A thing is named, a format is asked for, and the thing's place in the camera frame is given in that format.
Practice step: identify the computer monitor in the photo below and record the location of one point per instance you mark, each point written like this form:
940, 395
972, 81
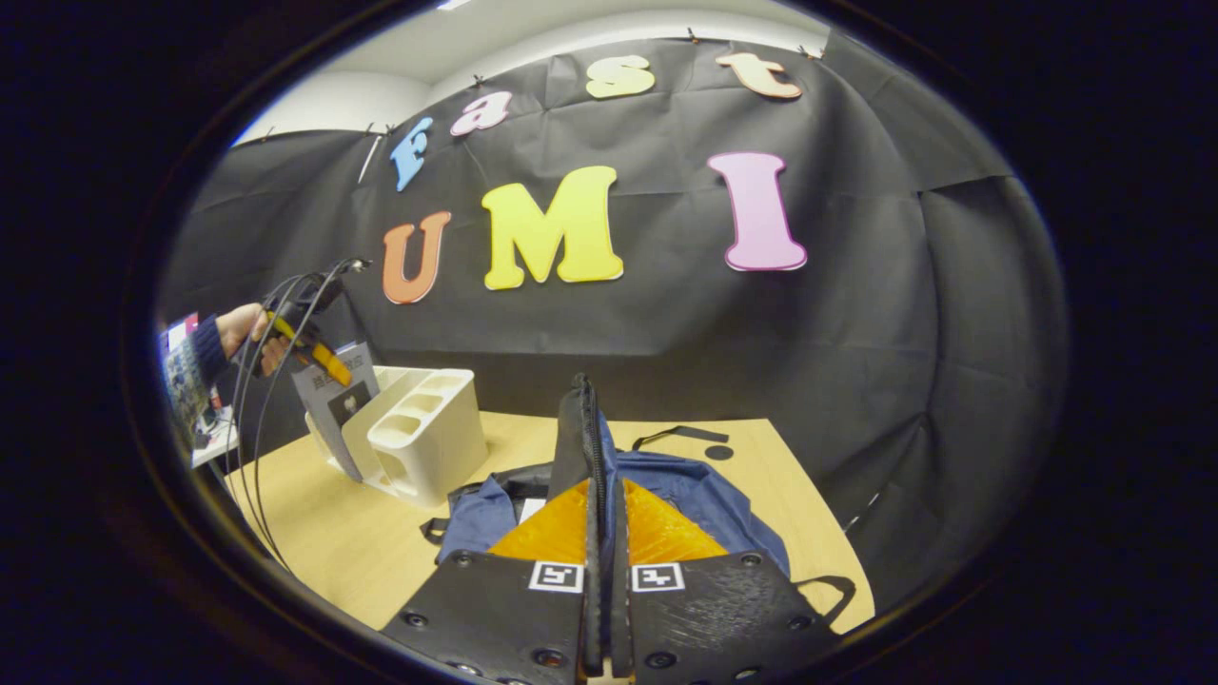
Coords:
179, 335

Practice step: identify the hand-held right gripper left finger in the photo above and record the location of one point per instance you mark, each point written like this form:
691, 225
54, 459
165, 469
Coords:
495, 618

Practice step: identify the white plastic bookshelf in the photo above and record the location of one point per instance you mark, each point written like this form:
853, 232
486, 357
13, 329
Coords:
428, 447

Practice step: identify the blue schoolbag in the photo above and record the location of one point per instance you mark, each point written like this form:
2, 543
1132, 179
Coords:
704, 495

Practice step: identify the small black round disc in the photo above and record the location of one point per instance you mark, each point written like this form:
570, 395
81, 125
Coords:
718, 452

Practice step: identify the grey-blue cover book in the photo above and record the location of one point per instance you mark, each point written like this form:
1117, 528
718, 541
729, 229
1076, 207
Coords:
328, 409

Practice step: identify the black backdrop cloth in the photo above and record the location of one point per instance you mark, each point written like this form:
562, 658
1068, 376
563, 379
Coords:
666, 323

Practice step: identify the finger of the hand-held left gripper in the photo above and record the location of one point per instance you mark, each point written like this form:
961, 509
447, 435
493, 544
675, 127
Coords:
324, 360

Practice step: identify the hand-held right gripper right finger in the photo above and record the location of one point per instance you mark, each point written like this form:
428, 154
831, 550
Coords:
714, 618

